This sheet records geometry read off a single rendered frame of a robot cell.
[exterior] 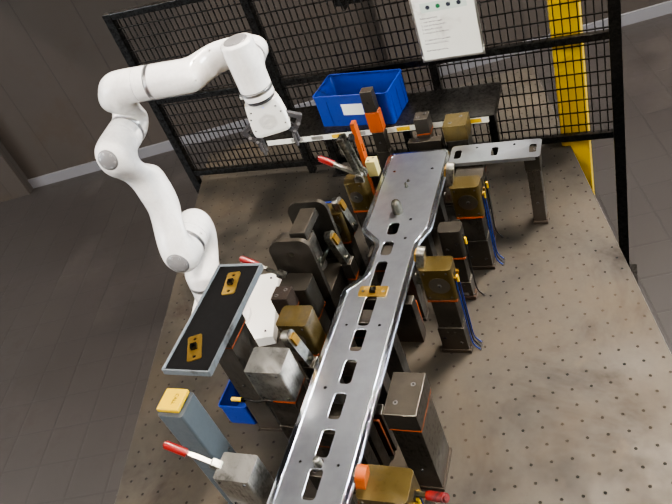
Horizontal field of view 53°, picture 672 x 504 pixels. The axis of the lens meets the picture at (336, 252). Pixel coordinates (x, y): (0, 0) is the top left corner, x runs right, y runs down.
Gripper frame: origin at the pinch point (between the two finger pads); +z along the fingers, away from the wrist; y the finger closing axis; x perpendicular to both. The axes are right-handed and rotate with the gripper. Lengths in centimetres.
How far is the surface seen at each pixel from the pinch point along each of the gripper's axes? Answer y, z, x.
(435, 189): 37, 39, 13
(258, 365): -15, 26, -52
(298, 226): -1.9, 19.3, -11.9
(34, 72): -209, 58, 292
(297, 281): -6.1, 29.9, -22.1
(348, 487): 3, 37, -82
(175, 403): -33, 21, -62
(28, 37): -198, 35, 292
